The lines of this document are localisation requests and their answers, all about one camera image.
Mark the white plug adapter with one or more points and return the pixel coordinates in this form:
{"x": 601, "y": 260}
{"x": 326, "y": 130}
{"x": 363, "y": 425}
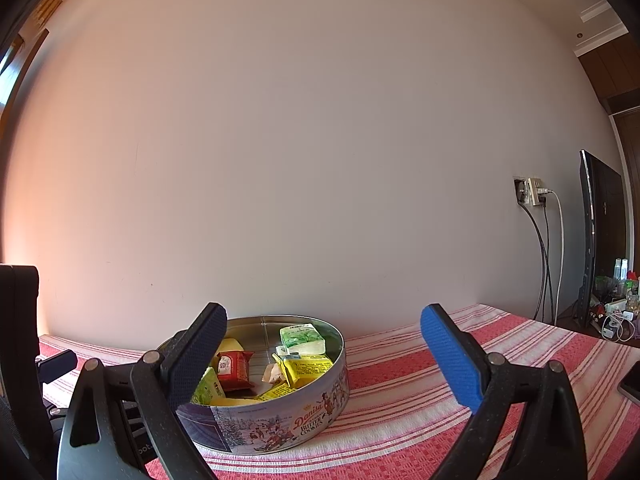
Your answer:
{"x": 537, "y": 192}

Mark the beige paper packet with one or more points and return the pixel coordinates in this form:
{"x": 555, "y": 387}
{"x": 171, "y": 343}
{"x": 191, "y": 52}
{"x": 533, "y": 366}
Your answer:
{"x": 272, "y": 374}

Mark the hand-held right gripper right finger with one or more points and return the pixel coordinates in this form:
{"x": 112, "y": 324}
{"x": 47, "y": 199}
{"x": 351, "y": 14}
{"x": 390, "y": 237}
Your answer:
{"x": 452, "y": 357}

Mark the white spray bottle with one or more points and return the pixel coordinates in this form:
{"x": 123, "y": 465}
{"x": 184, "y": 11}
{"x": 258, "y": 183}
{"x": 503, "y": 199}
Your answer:
{"x": 618, "y": 269}
{"x": 624, "y": 269}

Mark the wooden window frame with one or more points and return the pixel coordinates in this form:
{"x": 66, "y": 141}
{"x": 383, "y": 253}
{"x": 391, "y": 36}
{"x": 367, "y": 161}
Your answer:
{"x": 42, "y": 10}

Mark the brown wooden wardrobe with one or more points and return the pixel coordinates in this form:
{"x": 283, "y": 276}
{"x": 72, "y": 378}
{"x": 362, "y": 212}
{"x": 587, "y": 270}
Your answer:
{"x": 610, "y": 70}

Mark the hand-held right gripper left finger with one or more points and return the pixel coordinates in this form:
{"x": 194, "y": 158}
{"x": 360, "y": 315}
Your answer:
{"x": 195, "y": 355}

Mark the red snack packet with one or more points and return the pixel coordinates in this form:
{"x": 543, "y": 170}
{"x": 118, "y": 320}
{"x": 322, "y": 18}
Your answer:
{"x": 234, "y": 370}

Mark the wall socket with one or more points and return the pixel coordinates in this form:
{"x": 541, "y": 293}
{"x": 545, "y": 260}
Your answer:
{"x": 520, "y": 190}

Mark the white power strip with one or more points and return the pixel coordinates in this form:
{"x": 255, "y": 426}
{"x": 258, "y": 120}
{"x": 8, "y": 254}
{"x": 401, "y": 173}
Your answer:
{"x": 615, "y": 305}

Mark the yellow snack packet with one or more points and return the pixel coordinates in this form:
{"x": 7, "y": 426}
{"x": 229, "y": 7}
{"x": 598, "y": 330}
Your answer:
{"x": 305, "y": 370}
{"x": 274, "y": 392}

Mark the black flat screen television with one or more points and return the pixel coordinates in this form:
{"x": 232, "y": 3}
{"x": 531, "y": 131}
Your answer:
{"x": 607, "y": 220}

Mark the yellow sponge with dark scourer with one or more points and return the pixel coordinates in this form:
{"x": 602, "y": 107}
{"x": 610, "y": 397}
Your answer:
{"x": 231, "y": 349}

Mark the round metal cookie tin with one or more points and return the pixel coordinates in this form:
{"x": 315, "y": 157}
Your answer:
{"x": 300, "y": 420}

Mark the green white tissue packet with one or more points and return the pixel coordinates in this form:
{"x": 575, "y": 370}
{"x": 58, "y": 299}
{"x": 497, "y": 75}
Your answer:
{"x": 302, "y": 340}

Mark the red striped tablecloth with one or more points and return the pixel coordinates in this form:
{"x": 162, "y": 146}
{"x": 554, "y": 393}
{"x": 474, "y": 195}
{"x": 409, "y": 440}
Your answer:
{"x": 400, "y": 410}

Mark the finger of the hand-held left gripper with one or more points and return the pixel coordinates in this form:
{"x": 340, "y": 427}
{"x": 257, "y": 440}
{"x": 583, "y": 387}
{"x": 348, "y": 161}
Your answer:
{"x": 57, "y": 365}

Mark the black smartphone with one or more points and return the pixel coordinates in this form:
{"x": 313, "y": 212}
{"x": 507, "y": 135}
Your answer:
{"x": 631, "y": 382}

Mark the small clear bottle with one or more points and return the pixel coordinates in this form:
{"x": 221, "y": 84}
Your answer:
{"x": 632, "y": 296}

